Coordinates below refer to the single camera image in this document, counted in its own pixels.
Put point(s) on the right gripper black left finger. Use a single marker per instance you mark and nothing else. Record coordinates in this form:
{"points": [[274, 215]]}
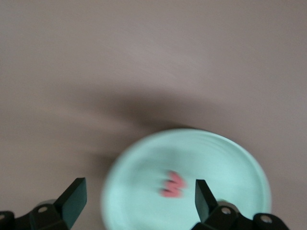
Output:
{"points": [[69, 201]]}

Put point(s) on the pink foam letter w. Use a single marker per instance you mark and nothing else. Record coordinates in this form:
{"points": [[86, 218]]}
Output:
{"points": [[173, 185]]}

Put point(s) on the light green plate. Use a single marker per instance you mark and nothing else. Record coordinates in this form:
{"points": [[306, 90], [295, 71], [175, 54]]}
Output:
{"points": [[216, 163]]}

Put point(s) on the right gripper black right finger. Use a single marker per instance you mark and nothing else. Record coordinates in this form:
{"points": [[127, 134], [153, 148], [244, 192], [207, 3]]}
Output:
{"points": [[204, 201]]}

